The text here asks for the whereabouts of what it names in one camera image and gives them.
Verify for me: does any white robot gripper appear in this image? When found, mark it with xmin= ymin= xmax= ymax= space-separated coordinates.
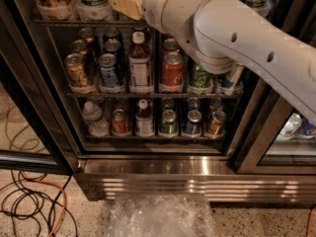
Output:
xmin=108 ymin=0 xmax=201 ymax=34

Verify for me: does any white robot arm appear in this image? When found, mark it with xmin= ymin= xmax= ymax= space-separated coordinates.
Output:
xmin=109 ymin=0 xmax=316 ymax=122

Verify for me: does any brown tea bottle middle shelf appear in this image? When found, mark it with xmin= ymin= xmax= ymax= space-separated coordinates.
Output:
xmin=128 ymin=32 xmax=153 ymax=87

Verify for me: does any brown tea bottle shelf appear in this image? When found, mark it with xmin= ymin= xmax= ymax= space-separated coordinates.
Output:
xmin=135 ymin=99 xmax=154 ymax=137
xmin=128 ymin=32 xmax=153 ymax=87

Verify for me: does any blue pepsi can middle shelf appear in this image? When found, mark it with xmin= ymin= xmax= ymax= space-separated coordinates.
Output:
xmin=98 ymin=53 xmax=123 ymax=88

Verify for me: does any red coke can middle shelf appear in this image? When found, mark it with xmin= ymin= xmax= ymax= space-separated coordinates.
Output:
xmin=160 ymin=52 xmax=184 ymax=87

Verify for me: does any gold can front middle shelf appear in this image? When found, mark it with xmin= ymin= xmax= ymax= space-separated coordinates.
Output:
xmin=64 ymin=53 xmax=93 ymax=87

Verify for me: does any gold can shelf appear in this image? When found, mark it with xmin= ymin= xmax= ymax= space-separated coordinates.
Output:
xmin=64 ymin=53 xmax=93 ymax=87
xmin=206 ymin=111 xmax=227 ymax=135

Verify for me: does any stainless steel fridge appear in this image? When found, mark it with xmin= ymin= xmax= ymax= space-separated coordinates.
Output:
xmin=0 ymin=0 xmax=316 ymax=203

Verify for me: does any green can middle shelf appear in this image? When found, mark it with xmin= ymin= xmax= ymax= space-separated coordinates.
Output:
xmin=189 ymin=62 xmax=211 ymax=88

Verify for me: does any brown tea bottle bottom shelf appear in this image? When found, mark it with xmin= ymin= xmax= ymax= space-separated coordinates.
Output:
xmin=135 ymin=99 xmax=154 ymax=137

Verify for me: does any red can bottom shelf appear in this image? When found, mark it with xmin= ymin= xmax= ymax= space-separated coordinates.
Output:
xmin=112 ymin=109 xmax=129 ymax=133

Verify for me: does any slim redbull can middle shelf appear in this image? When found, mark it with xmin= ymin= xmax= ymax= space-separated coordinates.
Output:
xmin=218 ymin=64 xmax=244 ymax=89

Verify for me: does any water bottle bottom shelf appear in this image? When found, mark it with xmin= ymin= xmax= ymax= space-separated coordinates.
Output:
xmin=82 ymin=101 xmax=109 ymax=137

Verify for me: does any green can bottom shelf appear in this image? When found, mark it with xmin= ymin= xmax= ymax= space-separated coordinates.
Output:
xmin=160 ymin=110 xmax=178 ymax=135

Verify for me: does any blue can bottom shelf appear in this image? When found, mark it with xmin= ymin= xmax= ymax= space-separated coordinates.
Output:
xmin=183 ymin=110 xmax=201 ymax=136

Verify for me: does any gold can bottom shelf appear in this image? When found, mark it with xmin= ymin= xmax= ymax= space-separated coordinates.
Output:
xmin=206 ymin=111 xmax=227 ymax=135

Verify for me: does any blue can right fridge section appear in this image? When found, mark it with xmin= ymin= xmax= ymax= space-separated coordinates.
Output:
xmin=297 ymin=118 xmax=316 ymax=139

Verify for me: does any clear plastic bag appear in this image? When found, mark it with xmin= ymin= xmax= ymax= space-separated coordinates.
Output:
xmin=105 ymin=194 xmax=215 ymax=237

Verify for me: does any orange cable on floor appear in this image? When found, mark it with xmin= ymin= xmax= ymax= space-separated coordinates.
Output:
xmin=19 ymin=171 xmax=68 ymax=237

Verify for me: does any black cable on floor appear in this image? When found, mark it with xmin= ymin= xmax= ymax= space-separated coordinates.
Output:
xmin=0 ymin=170 xmax=79 ymax=237

